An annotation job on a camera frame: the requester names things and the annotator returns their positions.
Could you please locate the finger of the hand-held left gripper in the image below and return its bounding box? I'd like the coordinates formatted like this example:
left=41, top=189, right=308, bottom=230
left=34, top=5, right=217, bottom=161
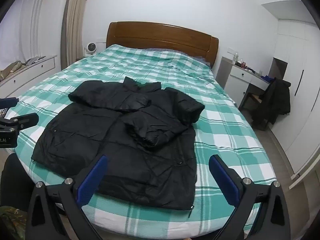
left=0, top=97, right=19, bottom=109
left=0, top=112, right=39, bottom=132

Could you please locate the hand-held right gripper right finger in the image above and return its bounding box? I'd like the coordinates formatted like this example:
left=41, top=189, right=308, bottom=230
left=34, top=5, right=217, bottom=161
left=208, top=154, right=292, bottom=240

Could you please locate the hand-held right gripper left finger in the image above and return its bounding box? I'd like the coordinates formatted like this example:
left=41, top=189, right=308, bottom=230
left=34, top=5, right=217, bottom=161
left=26, top=154, right=110, bottom=240

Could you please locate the black puffer jacket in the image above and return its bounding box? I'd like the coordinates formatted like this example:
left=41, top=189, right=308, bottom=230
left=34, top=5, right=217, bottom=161
left=31, top=76, right=206, bottom=211

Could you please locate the beige cloth bundle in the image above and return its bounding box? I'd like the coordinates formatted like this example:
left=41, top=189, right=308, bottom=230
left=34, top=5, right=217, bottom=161
left=0, top=60, right=28, bottom=81

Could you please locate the bed with green plaid cover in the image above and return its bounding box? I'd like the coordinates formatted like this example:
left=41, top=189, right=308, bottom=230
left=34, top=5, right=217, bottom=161
left=12, top=44, right=278, bottom=233

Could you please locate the person's leg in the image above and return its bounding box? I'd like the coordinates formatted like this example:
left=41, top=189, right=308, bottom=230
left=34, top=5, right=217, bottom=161
left=0, top=153, right=36, bottom=211

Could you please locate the white window drawer cabinet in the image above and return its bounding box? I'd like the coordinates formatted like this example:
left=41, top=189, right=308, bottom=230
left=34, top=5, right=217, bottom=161
left=0, top=55, right=58, bottom=98

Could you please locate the grey folded cloth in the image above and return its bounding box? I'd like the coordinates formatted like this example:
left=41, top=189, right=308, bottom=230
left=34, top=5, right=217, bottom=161
left=26, top=56, right=46, bottom=65

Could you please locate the sheer white curtain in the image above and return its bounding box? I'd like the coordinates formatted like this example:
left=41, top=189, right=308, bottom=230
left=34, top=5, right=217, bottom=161
left=0, top=0, right=54, bottom=64

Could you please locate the wooden chair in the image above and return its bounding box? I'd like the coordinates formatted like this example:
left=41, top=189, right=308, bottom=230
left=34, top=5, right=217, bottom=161
left=241, top=92, right=273, bottom=131

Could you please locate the green patterned cloth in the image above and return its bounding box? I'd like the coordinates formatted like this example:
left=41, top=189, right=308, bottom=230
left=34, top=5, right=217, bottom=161
left=0, top=205, right=28, bottom=240

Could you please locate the dark coat on chair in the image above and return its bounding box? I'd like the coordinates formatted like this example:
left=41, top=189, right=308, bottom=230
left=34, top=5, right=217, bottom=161
left=259, top=78, right=292, bottom=126

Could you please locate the white desk with drawer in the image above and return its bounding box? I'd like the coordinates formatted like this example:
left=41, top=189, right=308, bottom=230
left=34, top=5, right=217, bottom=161
left=216, top=56, right=272, bottom=111

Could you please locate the beige curtain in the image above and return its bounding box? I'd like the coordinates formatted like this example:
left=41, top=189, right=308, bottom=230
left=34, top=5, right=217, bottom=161
left=63, top=0, right=92, bottom=68

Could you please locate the white wardrobe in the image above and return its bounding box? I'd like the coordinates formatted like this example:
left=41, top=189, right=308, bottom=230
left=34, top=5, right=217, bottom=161
left=271, top=19, right=320, bottom=191

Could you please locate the grey plaid pillow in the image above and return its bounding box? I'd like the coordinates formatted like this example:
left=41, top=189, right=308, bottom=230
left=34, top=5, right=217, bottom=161
left=147, top=47, right=212, bottom=67

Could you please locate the wooden headboard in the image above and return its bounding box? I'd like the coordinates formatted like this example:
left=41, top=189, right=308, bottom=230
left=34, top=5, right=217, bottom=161
left=106, top=21, right=219, bottom=68

